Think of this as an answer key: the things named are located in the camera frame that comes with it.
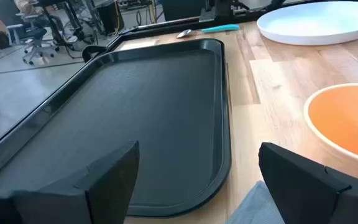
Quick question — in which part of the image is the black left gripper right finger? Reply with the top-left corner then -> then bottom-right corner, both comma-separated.
258,142 -> 358,224

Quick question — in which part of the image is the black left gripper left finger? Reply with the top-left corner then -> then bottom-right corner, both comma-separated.
0,140 -> 140,224

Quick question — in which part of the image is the grey cloth napkin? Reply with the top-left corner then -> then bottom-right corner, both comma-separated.
225,180 -> 285,224

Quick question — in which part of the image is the orange ceramic mug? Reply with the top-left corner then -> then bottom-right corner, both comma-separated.
303,83 -> 358,187

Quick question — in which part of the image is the white round plate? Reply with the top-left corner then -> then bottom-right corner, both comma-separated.
256,1 -> 358,46

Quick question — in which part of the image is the teal handled metal spoon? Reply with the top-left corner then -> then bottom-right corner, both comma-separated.
175,24 -> 241,39

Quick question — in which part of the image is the black plastic serving tray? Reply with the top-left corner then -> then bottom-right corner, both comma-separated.
0,37 -> 232,218

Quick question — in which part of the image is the grey office chair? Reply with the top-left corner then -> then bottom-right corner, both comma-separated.
6,23 -> 58,66

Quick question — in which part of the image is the black desk with legs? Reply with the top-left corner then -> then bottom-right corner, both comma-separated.
34,0 -> 96,47

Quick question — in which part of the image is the black computer tower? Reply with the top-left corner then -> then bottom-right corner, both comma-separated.
96,1 -> 126,34

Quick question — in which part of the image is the black frame clamp handle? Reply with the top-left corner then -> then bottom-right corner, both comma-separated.
81,45 -> 108,63

